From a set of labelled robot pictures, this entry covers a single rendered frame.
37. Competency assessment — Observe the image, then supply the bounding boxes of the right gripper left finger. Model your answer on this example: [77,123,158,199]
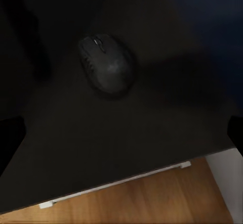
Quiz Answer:
[0,116,26,176]

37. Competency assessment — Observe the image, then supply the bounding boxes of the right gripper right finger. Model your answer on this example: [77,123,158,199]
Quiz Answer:
[227,115,243,155]

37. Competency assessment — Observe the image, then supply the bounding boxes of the mouse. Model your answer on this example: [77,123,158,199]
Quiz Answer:
[76,34,134,94]

